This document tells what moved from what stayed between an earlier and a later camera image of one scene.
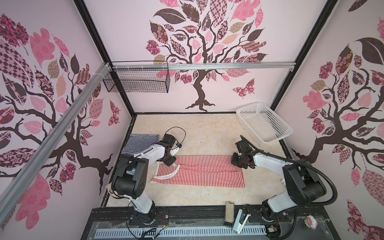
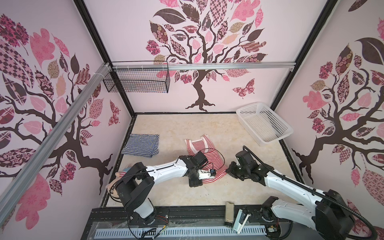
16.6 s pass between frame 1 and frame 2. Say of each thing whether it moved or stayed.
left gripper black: moved
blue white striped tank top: stayed
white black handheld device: stayed
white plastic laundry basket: stayed
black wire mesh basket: stayed
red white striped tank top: moved
